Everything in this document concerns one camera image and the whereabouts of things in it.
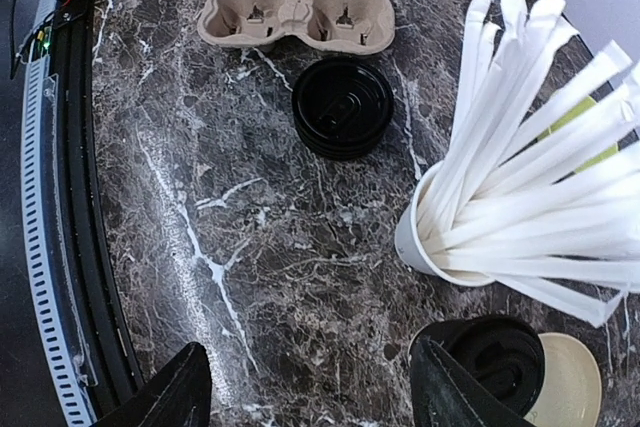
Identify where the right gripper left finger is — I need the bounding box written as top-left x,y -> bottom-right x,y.
95,342 -> 212,427

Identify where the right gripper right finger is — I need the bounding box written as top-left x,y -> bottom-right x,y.
409,337 -> 530,427

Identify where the white cup holding straws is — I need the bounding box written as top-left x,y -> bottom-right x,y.
394,161 -> 496,288

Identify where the bundle of white wrapped straws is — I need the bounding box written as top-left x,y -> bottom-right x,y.
419,0 -> 639,327

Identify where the stack of black lids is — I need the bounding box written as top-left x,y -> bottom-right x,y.
291,56 -> 394,161

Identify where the beige plate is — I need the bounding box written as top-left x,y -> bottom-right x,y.
524,333 -> 602,427

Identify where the brown pulp cup carrier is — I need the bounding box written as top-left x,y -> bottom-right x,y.
196,0 -> 395,56

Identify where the green bowl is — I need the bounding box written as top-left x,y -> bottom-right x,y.
536,96 -> 619,174

